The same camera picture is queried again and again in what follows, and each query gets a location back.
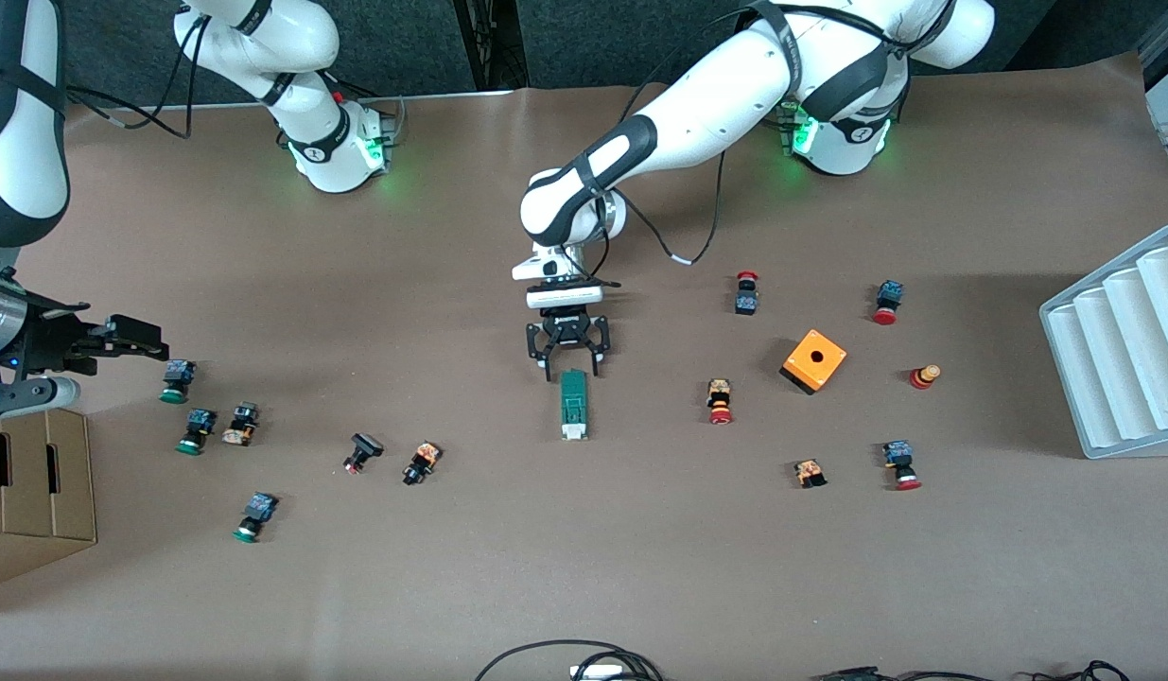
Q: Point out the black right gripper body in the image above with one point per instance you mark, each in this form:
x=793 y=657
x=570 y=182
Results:
x=46 y=342

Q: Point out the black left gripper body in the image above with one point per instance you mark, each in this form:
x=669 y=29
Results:
x=569 y=330

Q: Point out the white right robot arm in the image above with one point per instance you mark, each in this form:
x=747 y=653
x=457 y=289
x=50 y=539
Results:
x=252 y=38

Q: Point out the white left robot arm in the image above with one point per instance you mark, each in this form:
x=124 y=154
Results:
x=716 y=85

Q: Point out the green button with blue block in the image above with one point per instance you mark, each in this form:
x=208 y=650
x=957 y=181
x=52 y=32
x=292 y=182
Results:
x=177 y=374
x=259 y=508
x=199 y=423

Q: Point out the red button with orange block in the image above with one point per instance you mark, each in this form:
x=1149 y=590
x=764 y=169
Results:
x=719 y=392

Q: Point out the brown cardboard box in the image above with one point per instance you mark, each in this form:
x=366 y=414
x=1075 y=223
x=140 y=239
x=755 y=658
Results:
x=35 y=473

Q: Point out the black button with orange block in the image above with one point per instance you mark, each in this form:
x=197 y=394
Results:
x=425 y=457

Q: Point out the red button with black block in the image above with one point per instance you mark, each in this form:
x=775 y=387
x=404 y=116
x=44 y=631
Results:
x=746 y=303

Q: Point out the black square button red base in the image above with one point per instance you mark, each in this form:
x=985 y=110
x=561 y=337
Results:
x=364 y=445

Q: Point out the brown paper table cover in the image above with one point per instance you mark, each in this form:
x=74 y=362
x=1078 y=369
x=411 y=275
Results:
x=584 y=567

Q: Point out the small orange contact block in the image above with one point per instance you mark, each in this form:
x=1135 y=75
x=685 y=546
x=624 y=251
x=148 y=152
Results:
x=810 y=471

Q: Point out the red button with blue block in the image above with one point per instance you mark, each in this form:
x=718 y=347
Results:
x=890 y=293
x=897 y=452

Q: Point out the white plug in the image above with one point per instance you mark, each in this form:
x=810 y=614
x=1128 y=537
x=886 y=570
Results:
x=598 y=672

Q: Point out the red and yellow knob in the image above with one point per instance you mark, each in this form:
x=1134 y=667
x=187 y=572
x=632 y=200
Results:
x=922 y=378

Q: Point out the white ridged plastic tray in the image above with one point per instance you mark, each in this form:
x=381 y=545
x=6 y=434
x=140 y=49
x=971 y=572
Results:
x=1123 y=359

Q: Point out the orange button enclosure box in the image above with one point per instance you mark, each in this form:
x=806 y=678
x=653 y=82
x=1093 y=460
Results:
x=829 y=359

